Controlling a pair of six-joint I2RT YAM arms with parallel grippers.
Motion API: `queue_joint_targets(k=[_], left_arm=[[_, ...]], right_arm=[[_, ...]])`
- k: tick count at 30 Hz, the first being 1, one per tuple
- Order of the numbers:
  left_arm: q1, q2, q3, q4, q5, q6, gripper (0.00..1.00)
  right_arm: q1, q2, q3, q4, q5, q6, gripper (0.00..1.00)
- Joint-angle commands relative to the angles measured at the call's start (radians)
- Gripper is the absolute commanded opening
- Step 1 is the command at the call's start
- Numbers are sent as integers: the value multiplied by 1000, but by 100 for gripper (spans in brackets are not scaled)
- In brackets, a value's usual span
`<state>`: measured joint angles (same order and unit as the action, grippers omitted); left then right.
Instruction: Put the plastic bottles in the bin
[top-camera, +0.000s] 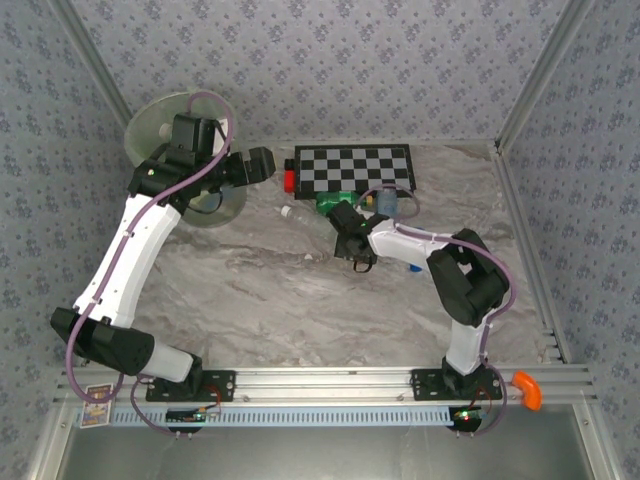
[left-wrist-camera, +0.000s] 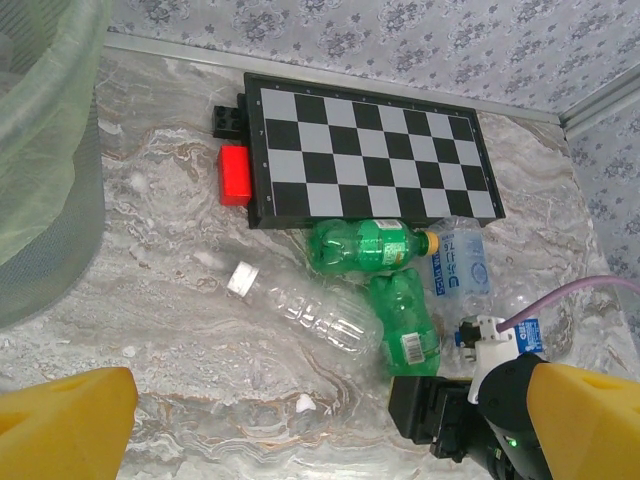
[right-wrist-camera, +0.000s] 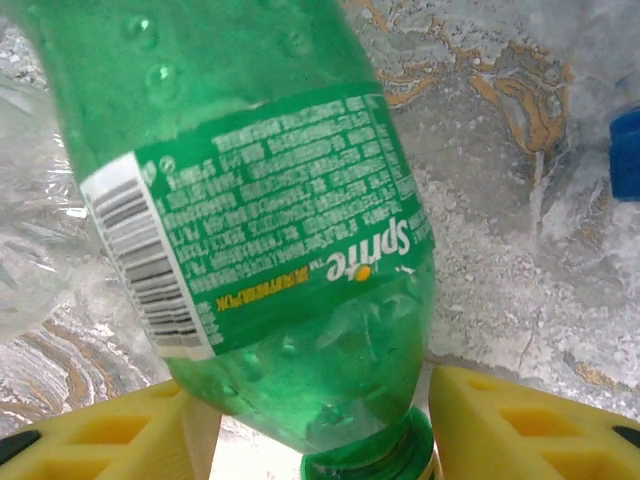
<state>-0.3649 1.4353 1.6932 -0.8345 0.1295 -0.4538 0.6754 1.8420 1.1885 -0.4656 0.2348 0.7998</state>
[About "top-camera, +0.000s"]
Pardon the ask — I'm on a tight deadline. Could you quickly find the clear plastic bottle white cap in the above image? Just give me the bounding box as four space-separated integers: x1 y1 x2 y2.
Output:
279 205 341 236

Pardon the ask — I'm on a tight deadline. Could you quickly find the clear water bottle blue cap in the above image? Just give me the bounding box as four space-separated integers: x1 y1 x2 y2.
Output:
375 188 401 217

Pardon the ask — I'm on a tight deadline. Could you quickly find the grey mesh waste bin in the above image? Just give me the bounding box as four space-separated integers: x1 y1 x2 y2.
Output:
123 89 250 230

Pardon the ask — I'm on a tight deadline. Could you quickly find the green plastic bin liner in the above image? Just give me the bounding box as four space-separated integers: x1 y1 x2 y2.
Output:
123 89 239 211

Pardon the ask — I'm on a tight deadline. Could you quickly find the green plastic bottle yellow cap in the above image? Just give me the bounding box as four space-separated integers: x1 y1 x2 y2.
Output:
315 191 375 216

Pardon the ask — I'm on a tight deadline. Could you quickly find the black grey checkerboard panel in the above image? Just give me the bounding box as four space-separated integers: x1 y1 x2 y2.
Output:
293 143 417 201

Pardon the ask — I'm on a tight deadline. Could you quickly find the right circuit board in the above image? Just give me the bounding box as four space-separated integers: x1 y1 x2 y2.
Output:
452 407 489 424

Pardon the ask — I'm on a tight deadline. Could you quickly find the circuit board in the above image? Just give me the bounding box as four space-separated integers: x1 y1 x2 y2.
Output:
452 407 489 424
166 407 221 422

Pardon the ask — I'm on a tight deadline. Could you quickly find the grey metal shelf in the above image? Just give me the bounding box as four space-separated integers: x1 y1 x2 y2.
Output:
49 404 606 480

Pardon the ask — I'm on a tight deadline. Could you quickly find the orange plastic hook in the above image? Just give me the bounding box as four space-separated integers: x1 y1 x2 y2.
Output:
512 370 544 412

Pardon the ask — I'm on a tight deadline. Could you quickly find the left circuit board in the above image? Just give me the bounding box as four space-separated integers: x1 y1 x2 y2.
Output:
166 407 221 422

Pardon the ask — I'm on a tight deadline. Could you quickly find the playing card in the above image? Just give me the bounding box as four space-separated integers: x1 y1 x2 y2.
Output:
81 382 117 429

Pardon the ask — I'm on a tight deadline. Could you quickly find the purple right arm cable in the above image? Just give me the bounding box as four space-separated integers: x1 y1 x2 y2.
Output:
358 185 516 439

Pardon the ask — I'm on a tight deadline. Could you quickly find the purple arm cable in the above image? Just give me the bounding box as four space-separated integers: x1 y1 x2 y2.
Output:
358 185 516 439
66 91 235 439

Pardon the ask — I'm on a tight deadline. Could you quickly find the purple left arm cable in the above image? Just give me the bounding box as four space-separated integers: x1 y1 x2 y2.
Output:
66 91 235 439

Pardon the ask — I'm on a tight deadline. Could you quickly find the aluminium frame post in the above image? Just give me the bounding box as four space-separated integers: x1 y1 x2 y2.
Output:
49 0 134 126
494 0 596 149

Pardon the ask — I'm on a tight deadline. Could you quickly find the aluminium front rail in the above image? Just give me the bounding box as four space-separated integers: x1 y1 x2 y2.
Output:
54 366 599 405

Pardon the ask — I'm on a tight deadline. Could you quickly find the aluminium side rail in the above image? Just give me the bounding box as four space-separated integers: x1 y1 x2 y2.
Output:
492 143 571 362

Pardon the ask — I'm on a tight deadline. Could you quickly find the light blue cable duct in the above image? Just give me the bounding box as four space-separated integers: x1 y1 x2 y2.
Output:
74 405 459 429

